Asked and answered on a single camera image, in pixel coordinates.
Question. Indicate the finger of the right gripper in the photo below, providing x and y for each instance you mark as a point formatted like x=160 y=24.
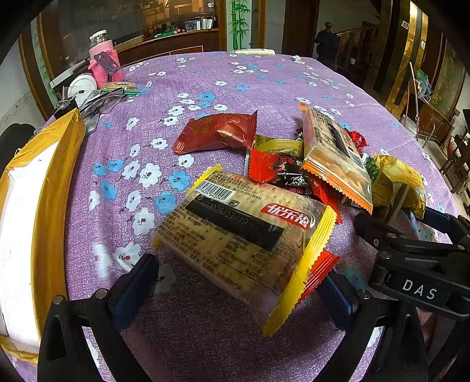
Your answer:
x=382 y=236
x=456 y=228

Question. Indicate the white remote control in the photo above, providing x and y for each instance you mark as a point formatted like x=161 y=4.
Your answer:
x=255 y=51

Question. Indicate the red black snack packet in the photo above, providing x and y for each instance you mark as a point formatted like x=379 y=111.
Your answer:
x=285 y=171

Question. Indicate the person in black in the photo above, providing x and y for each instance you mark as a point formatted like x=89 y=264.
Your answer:
x=327 y=46

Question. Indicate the white round device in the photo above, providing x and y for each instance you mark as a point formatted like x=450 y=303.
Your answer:
x=81 y=88

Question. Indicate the dark red foil snack pack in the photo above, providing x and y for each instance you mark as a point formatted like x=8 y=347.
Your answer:
x=216 y=132

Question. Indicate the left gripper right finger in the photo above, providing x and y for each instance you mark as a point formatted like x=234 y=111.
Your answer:
x=400 y=355

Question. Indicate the small red candy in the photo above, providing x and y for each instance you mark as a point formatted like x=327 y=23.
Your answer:
x=358 y=140

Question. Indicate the yellow-edged cracker pack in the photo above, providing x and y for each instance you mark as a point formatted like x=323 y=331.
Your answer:
x=254 y=240

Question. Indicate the gold foil snack bag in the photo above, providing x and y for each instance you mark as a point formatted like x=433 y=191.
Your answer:
x=388 y=175

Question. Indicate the pink sleeved water bottle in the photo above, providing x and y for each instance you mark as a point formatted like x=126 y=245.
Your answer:
x=104 y=61

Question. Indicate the purple floral tablecloth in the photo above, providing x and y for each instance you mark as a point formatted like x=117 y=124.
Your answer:
x=127 y=178

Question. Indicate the yellow green snack packet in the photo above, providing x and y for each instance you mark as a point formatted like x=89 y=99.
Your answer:
x=278 y=145

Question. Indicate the black sofa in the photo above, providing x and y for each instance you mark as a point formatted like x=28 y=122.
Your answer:
x=12 y=139

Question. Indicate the orange-edged cracker pack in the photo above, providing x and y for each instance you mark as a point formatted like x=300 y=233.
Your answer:
x=330 y=154

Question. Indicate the yellow taped foam box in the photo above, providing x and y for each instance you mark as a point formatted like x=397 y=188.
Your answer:
x=34 y=197

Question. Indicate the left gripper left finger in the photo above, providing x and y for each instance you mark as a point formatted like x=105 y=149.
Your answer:
x=64 y=354

